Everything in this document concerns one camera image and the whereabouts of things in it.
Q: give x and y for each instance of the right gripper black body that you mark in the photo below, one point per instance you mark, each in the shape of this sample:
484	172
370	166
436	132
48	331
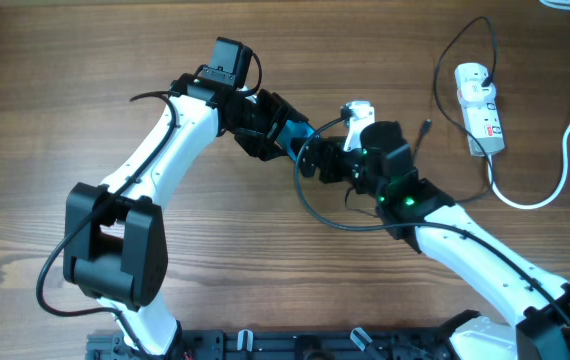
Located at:
316	158

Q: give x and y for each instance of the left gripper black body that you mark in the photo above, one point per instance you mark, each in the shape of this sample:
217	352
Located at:
253	116

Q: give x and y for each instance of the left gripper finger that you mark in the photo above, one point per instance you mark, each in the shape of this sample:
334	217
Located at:
282	111
258	146

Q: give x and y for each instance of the smartphone with cyan screen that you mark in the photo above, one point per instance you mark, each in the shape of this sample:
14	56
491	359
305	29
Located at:
291	131

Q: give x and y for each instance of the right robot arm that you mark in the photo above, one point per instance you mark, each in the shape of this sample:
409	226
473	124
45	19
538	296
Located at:
534	303

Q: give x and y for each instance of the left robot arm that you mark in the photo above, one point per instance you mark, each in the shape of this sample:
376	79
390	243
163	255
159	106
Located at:
115	248

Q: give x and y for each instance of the white USB charger plug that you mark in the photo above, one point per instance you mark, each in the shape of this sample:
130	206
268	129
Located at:
474	94

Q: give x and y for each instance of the white power strip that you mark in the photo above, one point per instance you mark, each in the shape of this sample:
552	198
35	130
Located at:
483	123

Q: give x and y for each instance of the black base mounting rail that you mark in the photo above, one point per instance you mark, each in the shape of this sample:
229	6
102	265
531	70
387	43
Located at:
412	343

